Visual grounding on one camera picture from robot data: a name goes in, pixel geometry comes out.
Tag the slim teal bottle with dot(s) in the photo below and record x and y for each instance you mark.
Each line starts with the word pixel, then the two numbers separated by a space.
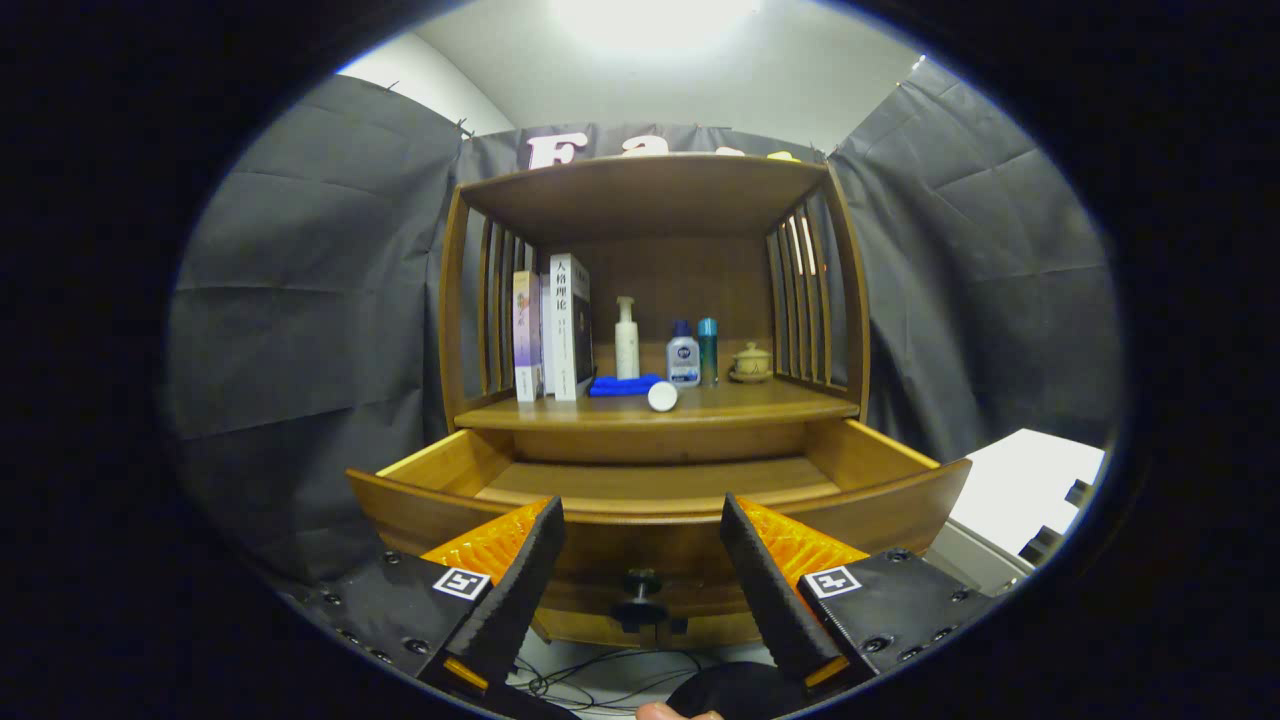
pixel 707 350

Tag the white panel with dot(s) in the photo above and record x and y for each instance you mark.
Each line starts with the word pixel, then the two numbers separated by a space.
pixel 1020 490

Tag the thick white book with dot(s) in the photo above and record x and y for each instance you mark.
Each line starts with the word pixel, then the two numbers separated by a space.
pixel 565 330

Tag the blue folded cloth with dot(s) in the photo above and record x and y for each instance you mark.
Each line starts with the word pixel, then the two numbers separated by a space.
pixel 615 386

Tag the wooden cabinet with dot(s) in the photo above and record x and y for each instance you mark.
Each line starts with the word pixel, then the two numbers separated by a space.
pixel 650 195

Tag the purple book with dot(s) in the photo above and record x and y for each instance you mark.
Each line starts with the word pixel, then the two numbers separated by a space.
pixel 526 335

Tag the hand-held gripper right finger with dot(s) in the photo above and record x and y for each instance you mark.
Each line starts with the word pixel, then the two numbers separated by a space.
pixel 770 600

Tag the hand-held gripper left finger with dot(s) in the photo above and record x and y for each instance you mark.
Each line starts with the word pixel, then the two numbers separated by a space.
pixel 515 600

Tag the black backdrop cloth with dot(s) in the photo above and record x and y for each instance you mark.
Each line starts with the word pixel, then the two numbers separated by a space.
pixel 320 300

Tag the white pump bottle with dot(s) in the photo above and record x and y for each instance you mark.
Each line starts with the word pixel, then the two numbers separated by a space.
pixel 627 350

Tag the white cosmetic tube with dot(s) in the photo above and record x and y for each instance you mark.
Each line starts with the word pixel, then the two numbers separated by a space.
pixel 663 397

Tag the beige lidded teacup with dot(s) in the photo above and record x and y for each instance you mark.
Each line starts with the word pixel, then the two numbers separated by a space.
pixel 751 362

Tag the dark cloth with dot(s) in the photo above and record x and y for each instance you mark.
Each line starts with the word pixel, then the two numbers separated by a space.
pixel 735 692

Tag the wooden drawer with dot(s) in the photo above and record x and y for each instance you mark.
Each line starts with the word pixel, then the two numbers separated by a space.
pixel 650 480

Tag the clear bottle with blue cap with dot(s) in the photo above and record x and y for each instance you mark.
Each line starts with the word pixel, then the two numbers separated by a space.
pixel 683 362

